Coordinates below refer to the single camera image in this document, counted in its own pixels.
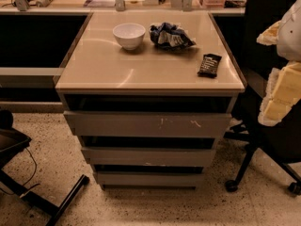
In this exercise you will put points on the black snack bar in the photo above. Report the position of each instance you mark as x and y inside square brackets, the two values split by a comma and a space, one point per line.
[209, 65]

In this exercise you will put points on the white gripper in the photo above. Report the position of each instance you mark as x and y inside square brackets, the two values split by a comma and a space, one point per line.
[290, 38]

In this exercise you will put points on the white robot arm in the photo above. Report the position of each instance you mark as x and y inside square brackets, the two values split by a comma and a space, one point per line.
[289, 34]

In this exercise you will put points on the grey drawer cabinet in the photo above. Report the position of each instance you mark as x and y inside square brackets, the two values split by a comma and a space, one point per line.
[100, 76]

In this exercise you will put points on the grey top drawer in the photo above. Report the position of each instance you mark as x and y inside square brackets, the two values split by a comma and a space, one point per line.
[147, 124]

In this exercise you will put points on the white bowl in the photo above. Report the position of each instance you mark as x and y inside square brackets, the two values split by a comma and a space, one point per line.
[129, 36]

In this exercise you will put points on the grey bottom drawer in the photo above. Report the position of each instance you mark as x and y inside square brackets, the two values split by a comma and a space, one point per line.
[129, 179]

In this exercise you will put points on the grey middle drawer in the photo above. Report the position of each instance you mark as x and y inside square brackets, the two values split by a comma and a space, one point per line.
[148, 157]

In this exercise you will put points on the crumpled blue chip bag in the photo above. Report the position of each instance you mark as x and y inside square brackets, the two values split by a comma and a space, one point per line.
[169, 36]

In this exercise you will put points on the black office chair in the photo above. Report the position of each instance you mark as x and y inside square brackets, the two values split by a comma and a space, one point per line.
[282, 141]

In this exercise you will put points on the grey drawer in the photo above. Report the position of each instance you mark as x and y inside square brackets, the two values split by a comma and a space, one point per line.
[147, 124]
[129, 179]
[148, 157]

